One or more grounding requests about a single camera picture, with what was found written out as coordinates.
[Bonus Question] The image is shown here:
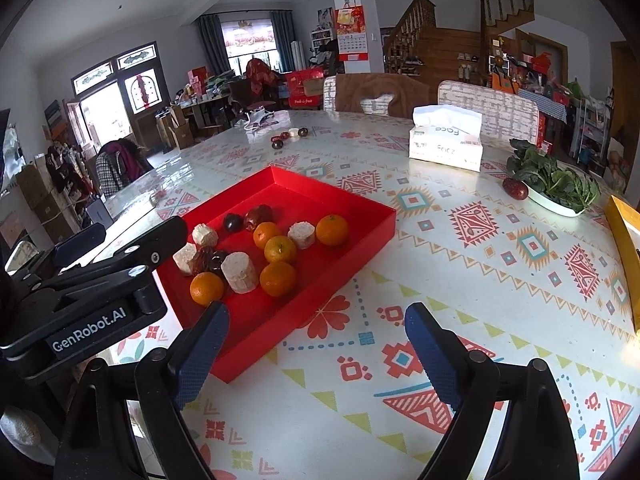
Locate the orange mandarin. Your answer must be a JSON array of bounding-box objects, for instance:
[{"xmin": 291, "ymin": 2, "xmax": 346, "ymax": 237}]
[
  {"xmin": 253, "ymin": 221, "xmax": 283, "ymax": 251},
  {"xmin": 263, "ymin": 235, "xmax": 298, "ymax": 265},
  {"xmin": 315, "ymin": 214, "xmax": 350, "ymax": 247},
  {"xmin": 189, "ymin": 271, "xmax": 225, "ymax": 307},
  {"xmin": 259, "ymin": 261, "xmax": 298, "ymax": 297}
]

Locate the glazed entrance door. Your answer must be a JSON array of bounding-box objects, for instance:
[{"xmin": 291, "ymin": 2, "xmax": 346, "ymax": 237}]
[{"xmin": 70, "ymin": 42, "xmax": 168, "ymax": 146}]

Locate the white tissue box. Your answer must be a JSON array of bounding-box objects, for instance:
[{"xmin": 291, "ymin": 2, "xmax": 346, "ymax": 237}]
[{"xmin": 407, "ymin": 104, "xmax": 485, "ymax": 173}]

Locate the white peeled sugarcane chunk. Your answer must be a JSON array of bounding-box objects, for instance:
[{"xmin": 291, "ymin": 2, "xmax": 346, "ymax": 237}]
[
  {"xmin": 192, "ymin": 223, "xmax": 220, "ymax": 248},
  {"xmin": 220, "ymin": 252, "xmax": 260, "ymax": 295},
  {"xmin": 172, "ymin": 242, "xmax": 199, "ymax": 277},
  {"xmin": 287, "ymin": 220, "xmax": 317, "ymax": 250}
]

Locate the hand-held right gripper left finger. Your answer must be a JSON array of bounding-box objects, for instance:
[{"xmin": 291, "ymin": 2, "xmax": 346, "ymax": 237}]
[{"xmin": 52, "ymin": 301, "xmax": 231, "ymax": 480}]

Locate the wooden chair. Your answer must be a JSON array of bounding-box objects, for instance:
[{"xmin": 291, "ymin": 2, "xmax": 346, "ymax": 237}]
[{"xmin": 324, "ymin": 72, "xmax": 441, "ymax": 118}]

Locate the grey-blue curtain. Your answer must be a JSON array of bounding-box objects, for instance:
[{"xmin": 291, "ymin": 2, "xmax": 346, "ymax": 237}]
[
  {"xmin": 195, "ymin": 14, "xmax": 231, "ymax": 78},
  {"xmin": 270, "ymin": 10, "xmax": 297, "ymax": 73}
]

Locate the red carton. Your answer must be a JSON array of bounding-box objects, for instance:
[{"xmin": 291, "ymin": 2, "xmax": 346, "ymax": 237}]
[{"xmin": 285, "ymin": 69, "xmax": 326, "ymax": 110}]

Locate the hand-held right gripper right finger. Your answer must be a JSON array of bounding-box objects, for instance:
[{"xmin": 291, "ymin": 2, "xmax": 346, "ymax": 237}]
[{"xmin": 404, "ymin": 302, "xmax": 581, "ymax": 480}]

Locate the blue checked tablecloth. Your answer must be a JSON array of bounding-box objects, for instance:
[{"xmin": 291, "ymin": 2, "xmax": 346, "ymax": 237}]
[{"xmin": 517, "ymin": 87, "xmax": 568, "ymax": 123}]

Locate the pile of spinach leaves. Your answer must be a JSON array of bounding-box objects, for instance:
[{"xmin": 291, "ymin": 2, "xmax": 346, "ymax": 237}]
[{"xmin": 506, "ymin": 138, "xmax": 602, "ymax": 212}]

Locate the metal shelf rack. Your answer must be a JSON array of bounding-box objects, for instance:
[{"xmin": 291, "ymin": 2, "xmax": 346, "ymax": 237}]
[{"xmin": 572, "ymin": 97, "xmax": 611, "ymax": 171}]

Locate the plaid jacket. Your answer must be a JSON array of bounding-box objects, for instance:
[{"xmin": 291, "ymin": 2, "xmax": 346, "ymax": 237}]
[{"xmin": 95, "ymin": 140, "xmax": 153, "ymax": 198}]

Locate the red tray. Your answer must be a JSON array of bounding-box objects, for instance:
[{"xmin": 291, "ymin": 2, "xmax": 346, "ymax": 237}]
[{"xmin": 155, "ymin": 165, "xmax": 397, "ymax": 385}]

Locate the person's left hand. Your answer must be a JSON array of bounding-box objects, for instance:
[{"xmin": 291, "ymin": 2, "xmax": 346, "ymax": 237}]
[{"xmin": 0, "ymin": 405, "xmax": 57, "ymax": 467}]

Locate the red wall calendar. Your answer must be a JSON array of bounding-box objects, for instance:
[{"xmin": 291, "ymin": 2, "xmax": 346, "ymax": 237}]
[{"xmin": 334, "ymin": 4, "xmax": 371, "ymax": 63}]

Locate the pale green oval plate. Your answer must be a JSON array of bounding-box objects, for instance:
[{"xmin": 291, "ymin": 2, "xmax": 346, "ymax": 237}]
[{"xmin": 520, "ymin": 160, "xmax": 601, "ymax": 218}]

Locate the wooden staircase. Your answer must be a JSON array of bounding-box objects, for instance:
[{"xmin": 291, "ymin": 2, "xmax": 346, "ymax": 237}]
[{"xmin": 382, "ymin": 0, "xmax": 538, "ymax": 78}]

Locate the small white device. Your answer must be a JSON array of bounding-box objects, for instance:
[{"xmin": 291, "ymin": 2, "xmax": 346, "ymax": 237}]
[{"xmin": 242, "ymin": 110, "xmax": 278, "ymax": 131}]

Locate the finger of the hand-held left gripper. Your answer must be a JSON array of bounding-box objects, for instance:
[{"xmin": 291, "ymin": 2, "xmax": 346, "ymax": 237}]
[
  {"xmin": 4, "ymin": 222, "xmax": 108, "ymax": 281},
  {"xmin": 47, "ymin": 215, "xmax": 190, "ymax": 293}
]

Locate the red jacket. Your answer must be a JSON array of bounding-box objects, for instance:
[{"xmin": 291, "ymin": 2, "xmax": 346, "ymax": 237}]
[{"xmin": 245, "ymin": 57, "xmax": 281, "ymax": 96}]

